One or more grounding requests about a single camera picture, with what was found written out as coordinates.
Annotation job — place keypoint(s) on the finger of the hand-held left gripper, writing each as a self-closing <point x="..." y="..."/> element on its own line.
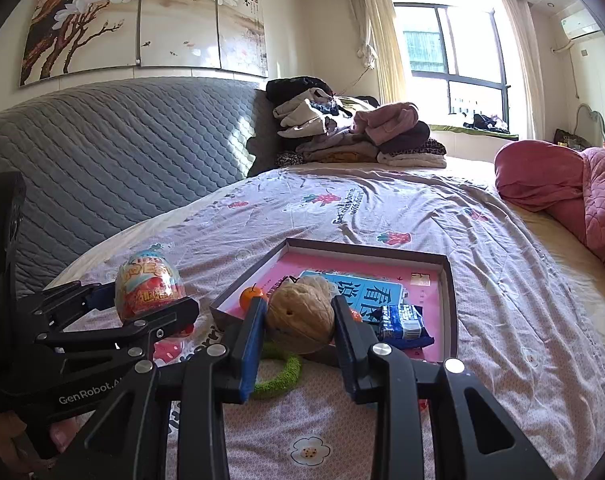
<point x="172" y="315"/>
<point x="102" y="297"/>

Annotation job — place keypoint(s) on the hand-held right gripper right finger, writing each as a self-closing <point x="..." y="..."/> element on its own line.
<point x="350" y="355"/>

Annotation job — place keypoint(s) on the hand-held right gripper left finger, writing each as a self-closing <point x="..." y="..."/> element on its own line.
<point x="252" y="355"/>

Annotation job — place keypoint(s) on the red egg toy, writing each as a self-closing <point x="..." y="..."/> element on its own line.
<point x="147" y="285"/>

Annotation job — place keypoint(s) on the orange mandarin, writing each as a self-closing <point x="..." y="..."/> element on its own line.
<point x="250" y="297"/>

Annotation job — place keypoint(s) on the walnut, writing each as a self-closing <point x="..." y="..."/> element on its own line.
<point x="297" y="315"/>

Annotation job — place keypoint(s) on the shallow dark cardboard box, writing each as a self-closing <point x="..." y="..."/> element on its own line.
<point x="362" y="250"/>

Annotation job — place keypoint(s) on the blue snack packet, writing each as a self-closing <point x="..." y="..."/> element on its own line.
<point x="402" y="322"/>

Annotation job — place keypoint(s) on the beige plush toy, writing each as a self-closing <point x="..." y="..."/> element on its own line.
<point x="325" y="284"/>

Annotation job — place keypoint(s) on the grey quilted headboard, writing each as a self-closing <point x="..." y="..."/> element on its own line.
<point x="132" y="145"/>

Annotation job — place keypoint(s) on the printed pink bedsheet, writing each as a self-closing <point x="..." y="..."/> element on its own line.
<point x="382" y="200"/>

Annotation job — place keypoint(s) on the pile of folded clothes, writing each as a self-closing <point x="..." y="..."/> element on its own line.
<point x="352" y="130"/>

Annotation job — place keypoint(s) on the green sill mat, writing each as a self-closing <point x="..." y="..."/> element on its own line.
<point x="447" y="130"/>

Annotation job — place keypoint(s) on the dark clothes on sill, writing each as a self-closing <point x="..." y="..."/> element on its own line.
<point x="487" y="122"/>

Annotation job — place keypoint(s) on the pink quilt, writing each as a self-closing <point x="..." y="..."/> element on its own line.
<point x="582" y="190"/>

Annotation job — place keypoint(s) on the black bag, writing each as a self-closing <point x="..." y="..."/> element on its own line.
<point x="567" y="138"/>

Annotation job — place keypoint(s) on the cream curtain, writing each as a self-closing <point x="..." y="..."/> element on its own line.
<point x="524" y="60"/>
<point x="382" y="35"/>

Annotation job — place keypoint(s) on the window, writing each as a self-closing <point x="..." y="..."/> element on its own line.
<point x="472" y="45"/>

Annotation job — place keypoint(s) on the white framed mirror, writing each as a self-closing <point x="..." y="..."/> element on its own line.
<point x="589" y="120"/>

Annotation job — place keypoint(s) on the white air conditioner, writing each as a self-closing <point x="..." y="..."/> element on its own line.
<point x="582" y="24"/>

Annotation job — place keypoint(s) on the floral wall painting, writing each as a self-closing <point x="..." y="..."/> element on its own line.
<point x="182" y="20"/>

